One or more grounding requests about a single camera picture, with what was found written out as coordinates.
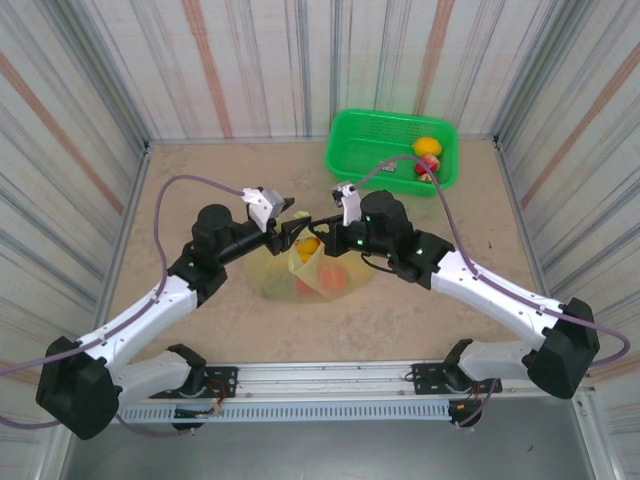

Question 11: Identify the oblong yellow fake fruit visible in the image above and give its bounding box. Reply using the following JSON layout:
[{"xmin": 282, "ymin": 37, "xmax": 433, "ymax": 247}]
[{"xmin": 294, "ymin": 238, "xmax": 321, "ymax": 264}]

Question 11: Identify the orange red fake tomato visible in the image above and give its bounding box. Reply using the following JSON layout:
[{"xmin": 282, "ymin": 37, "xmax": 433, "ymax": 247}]
[{"xmin": 317, "ymin": 264, "xmax": 349, "ymax": 294}]

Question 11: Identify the yellow plastic bag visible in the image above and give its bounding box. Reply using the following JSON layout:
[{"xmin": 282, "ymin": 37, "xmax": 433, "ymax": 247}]
[{"xmin": 244, "ymin": 209, "xmax": 374, "ymax": 305}]

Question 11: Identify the green plastic basket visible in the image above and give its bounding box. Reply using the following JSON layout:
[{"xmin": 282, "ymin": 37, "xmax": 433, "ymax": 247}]
[{"xmin": 324, "ymin": 107, "xmax": 461, "ymax": 199}]

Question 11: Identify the yellow orange fake mango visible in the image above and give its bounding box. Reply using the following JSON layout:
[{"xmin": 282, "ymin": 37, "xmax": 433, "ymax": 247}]
[{"xmin": 412, "ymin": 136, "xmax": 444, "ymax": 157}]

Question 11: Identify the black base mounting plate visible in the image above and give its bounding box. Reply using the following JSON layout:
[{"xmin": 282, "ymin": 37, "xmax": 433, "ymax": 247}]
[
  {"xmin": 408, "ymin": 362, "xmax": 502, "ymax": 397},
  {"xmin": 177, "ymin": 366, "xmax": 239, "ymax": 400}
]

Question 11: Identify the grey metal panel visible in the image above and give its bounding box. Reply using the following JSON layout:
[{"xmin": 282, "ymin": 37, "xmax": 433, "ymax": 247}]
[{"xmin": 64, "ymin": 394, "xmax": 599, "ymax": 480}]

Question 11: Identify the aluminium mounting rail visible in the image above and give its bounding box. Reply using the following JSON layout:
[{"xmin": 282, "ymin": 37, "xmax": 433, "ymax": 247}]
[{"xmin": 117, "ymin": 360, "xmax": 599, "ymax": 404}]

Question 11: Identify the grey slotted cable duct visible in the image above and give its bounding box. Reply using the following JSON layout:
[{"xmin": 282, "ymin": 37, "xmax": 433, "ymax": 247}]
[{"xmin": 117, "ymin": 402, "xmax": 454, "ymax": 424}]

